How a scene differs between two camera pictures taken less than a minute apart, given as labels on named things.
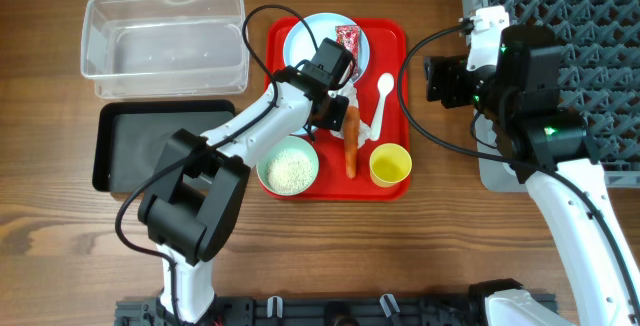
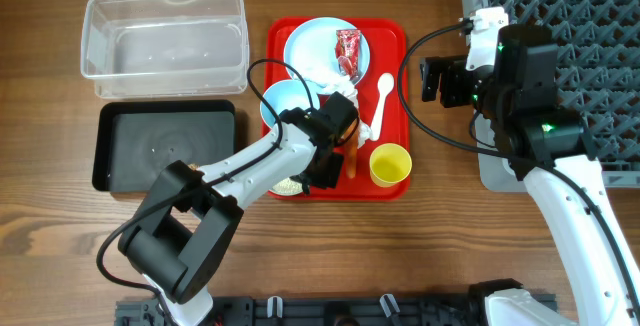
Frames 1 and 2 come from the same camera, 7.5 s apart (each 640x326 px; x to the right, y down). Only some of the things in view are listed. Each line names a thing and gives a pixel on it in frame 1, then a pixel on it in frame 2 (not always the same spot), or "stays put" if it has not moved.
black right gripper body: (447, 74) stays put
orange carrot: (351, 139) stays put
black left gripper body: (334, 118) -> (327, 177)
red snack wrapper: (349, 37) stays put
